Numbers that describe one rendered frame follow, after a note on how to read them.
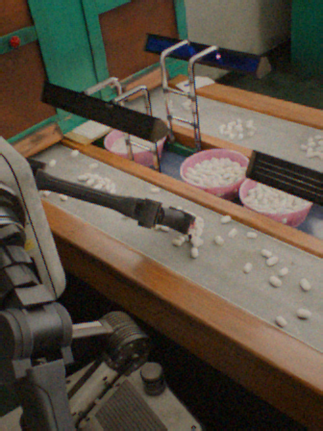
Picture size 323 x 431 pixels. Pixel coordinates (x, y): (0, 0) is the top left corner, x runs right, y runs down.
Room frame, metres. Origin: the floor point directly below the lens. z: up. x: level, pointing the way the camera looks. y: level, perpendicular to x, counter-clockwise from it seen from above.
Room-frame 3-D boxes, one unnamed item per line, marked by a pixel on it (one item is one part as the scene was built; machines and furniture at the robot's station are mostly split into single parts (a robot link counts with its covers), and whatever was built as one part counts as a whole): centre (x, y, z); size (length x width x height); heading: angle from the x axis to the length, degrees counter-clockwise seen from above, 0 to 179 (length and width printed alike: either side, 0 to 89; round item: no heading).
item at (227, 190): (1.73, -0.22, 0.72); 0.27 x 0.27 x 0.10
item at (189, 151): (2.06, -0.20, 0.90); 0.20 x 0.19 x 0.45; 41
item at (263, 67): (2.12, -0.25, 1.08); 0.62 x 0.08 x 0.07; 41
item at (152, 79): (2.49, -0.01, 0.83); 0.30 x 0.06 x 0.07; 131
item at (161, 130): (1.75, 0.17, 1.08); 0.62 x 0.08 x 0.07; 41
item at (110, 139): (2.07, 0.07, 0.72); 0.27 x 0.27 x 0.10
